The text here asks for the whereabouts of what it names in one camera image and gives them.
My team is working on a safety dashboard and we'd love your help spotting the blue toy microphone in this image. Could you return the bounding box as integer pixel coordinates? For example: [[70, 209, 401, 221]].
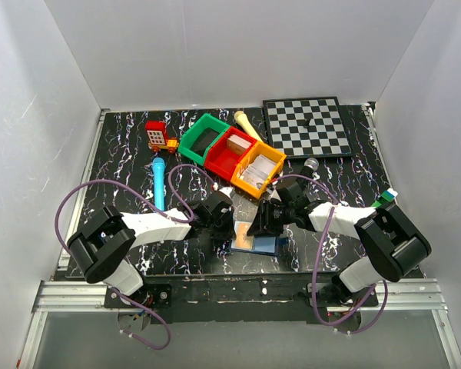
[[151, 158, 165, 211]]

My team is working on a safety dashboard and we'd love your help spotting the yellow plastic bin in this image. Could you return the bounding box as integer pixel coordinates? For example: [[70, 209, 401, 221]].
[[230, 141, 287, 199]]

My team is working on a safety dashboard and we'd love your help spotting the cream toy microphone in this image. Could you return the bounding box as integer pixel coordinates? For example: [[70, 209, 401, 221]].
[[234, 111, 262, 141]]

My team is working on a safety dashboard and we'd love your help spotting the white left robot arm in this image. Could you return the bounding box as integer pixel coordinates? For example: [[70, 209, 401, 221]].
[[67, 187, 235, 296]]

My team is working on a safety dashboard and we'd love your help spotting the red plastic bin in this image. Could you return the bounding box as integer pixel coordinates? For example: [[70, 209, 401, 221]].
[[204, 127, 257, 181]]

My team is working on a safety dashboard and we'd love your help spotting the navy blue card holder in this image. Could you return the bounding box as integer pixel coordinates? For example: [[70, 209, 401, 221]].
[[230, 237, 288, 256]]

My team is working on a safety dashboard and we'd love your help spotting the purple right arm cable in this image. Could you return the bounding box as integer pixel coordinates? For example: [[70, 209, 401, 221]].
[[270, 173, 389, 334]]

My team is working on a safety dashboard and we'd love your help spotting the black white chessboard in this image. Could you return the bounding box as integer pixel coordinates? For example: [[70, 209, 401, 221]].
[[263, 96, 353, 159]]

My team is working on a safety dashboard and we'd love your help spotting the green lego brick stack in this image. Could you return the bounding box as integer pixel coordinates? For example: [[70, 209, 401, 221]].
[[372, 188, 398, 208]]

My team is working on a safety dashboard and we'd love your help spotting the green plastic bin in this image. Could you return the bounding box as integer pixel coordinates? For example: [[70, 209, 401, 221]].
[[178, 113, 230, 165]]

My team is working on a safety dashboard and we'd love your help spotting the white cards stack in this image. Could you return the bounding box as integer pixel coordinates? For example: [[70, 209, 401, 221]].
[[240, 155, 276, 190]]

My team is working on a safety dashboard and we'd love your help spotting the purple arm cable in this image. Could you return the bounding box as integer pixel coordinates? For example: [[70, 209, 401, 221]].
[[270, 173, 389, 334], [53, 164, 221, 351]]

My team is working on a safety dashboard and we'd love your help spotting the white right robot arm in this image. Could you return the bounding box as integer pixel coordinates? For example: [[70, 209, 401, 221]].
[[247, 175, 432, 304]]

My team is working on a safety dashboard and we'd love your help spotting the red yellow toy train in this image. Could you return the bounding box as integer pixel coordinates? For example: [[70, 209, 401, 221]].
[[145, 121, 179, 154]]

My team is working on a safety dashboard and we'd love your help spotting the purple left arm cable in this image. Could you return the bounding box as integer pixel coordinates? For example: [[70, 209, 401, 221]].
[[53, 164, 221, 351]]

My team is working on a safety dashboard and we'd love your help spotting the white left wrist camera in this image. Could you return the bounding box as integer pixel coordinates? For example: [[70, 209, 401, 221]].
[[214, 184, 235, 199]]

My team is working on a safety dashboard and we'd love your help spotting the black silver microphone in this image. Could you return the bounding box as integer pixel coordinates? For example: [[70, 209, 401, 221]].
[[297, 158, 320, 188]]

